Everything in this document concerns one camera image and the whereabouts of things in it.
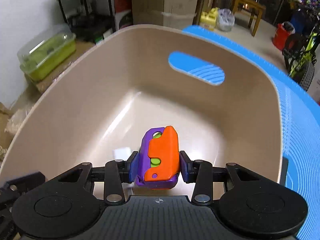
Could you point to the orange purple toy knife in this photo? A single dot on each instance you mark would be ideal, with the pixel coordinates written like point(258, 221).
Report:
point(159, 159)

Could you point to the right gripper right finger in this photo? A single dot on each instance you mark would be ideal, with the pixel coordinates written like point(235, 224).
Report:
point(199, 172)

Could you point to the green clear lid container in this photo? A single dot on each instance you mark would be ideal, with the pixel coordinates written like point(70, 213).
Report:
point(41, 55)

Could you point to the red bucket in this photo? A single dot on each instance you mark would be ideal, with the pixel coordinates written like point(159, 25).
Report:
point(283, 31)

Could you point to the yellow detergent jug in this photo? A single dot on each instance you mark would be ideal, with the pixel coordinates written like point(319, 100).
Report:
point(208, 20)

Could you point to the plastic bag on floor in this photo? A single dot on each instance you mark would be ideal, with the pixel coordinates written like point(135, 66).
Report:
point(225, 20)

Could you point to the brown paper bag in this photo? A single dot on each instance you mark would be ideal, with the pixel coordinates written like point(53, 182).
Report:
point(5, 137)

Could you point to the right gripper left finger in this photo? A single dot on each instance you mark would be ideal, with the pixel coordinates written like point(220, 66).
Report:
point(117, 172)

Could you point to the lower large cardboard box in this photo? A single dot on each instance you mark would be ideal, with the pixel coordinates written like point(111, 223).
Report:
point(176, 14)

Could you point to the green black bicycle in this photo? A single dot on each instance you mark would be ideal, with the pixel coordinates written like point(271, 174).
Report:
point(300, 50)

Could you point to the blue silicone baking mat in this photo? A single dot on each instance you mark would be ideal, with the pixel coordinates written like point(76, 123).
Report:
point(299, 115)

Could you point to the black metal shelf rack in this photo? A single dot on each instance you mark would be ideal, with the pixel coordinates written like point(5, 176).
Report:
point(88, 23)

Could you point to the wooden chair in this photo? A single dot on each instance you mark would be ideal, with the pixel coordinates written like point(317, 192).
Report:
point(255, 9)

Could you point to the beige plastic storage bin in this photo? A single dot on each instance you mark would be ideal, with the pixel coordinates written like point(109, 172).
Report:
point(223, 106)

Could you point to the small white charger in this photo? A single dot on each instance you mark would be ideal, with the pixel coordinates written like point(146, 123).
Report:
point(122, 153)

